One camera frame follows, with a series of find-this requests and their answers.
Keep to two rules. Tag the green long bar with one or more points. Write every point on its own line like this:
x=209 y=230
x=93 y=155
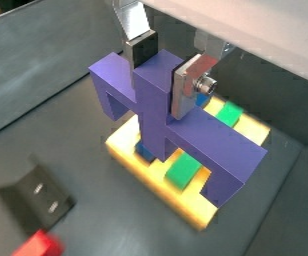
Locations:
x=186 y=166

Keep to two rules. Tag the red upright block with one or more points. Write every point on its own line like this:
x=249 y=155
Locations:
x=41 y=244

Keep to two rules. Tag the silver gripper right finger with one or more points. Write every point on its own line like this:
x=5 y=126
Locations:
x=192 y=78

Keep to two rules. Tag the yellow slotted base board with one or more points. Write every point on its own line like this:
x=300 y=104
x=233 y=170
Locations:
x=189 y=202

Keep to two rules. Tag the purple cross-shaped block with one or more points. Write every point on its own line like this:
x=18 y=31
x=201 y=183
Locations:
x=141 y=90

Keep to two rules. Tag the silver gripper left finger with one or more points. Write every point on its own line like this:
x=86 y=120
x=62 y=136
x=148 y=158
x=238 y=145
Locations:
x=140 y=37

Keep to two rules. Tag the black block holder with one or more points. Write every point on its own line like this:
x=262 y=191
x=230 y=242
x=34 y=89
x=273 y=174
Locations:
x=37 y=200

